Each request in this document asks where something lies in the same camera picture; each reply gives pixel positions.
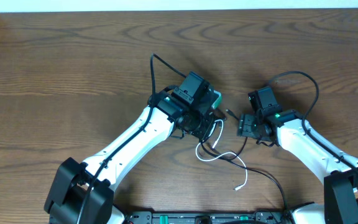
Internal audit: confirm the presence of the white usb cable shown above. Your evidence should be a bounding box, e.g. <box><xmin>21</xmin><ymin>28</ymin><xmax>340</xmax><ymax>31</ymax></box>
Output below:
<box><xmin>195</xmin><ymin>119</ymin><xmax>249</xmax><ymax>192</ymax></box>

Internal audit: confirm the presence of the black usb cable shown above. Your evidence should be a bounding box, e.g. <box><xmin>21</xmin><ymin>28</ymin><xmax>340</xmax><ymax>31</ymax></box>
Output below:
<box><xmin>199</xmin><ymin>108</ymin><xmax>289</xmax><ymax>215</ymax></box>

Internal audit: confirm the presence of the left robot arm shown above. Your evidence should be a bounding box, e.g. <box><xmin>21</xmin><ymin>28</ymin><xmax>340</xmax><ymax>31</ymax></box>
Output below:
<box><xmin>44</xmin><ymin>86</ymin><xmax>221</xmax><ymax>223</ymax></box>

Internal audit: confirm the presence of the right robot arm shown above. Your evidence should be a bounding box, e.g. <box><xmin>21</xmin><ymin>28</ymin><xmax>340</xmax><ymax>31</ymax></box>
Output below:
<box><xmin>237</xmin><ymin>87</ymin><xmax>358</xmax><ymax>223</ymax></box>

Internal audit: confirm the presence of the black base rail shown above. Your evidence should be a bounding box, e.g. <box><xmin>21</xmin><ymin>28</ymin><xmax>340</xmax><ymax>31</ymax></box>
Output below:
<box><xmin>124</xmin><ymin>210</ymin><xmax>294</xmax><ymax>224</ymax></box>

